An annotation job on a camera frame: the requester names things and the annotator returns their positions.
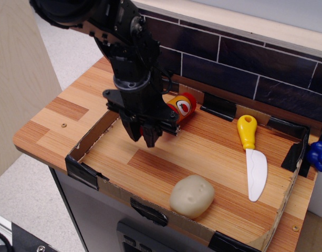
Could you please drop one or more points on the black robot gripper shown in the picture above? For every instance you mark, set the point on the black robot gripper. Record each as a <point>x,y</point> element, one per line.
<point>133,101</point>

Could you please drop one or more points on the cardboard fence with black tape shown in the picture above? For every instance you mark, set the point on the cardboard fence with black tape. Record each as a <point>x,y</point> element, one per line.
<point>119,190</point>

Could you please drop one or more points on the black device bottom left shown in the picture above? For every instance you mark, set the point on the black device bottom left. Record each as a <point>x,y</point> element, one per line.
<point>15,238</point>

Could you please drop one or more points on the yellow handled toy knife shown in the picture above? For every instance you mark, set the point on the yellow handled toy knife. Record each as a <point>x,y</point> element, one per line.
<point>256,161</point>

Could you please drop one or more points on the dark tile backsplash panel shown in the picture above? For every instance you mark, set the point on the dark tile backsplash panel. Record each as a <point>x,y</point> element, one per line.
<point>270,74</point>

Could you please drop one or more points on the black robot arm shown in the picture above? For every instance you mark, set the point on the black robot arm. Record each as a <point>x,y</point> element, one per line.
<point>121,34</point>

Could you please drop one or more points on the red hot sauce bottle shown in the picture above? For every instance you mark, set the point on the red hot sauce bottle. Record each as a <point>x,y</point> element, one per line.
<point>183,106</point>

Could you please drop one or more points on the beige toy potato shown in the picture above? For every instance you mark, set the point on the beige toy potato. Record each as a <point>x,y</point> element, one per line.
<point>192,196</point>

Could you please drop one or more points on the blue toy grapes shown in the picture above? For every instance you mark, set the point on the blue toy grapes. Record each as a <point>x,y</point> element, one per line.
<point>314,155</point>

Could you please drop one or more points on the light wooden side panel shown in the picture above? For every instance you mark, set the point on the light wooden side panel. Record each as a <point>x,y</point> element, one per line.
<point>27,78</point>

